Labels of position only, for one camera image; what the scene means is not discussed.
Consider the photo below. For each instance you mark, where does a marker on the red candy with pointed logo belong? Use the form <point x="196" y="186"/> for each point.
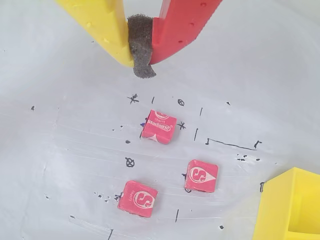
<point x="201" y="176"/>

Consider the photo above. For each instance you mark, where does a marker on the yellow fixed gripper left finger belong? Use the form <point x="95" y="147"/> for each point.
<point x="100" y="20"/>

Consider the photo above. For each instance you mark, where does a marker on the yellow three-compartment box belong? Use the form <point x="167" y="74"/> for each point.
<point x="275" y="200"/>

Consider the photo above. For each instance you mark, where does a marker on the red candy with brand text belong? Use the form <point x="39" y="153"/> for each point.
<point x="158" y="127"/>

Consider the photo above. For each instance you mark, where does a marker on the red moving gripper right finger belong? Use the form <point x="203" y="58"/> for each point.
<point x="180" y="25"/>

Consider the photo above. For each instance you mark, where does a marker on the white table cloth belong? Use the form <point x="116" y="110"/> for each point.
<point x="75" y="150"/>

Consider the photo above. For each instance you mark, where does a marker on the red candy with round logo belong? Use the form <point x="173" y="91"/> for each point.
<point x="137" y="198"/>

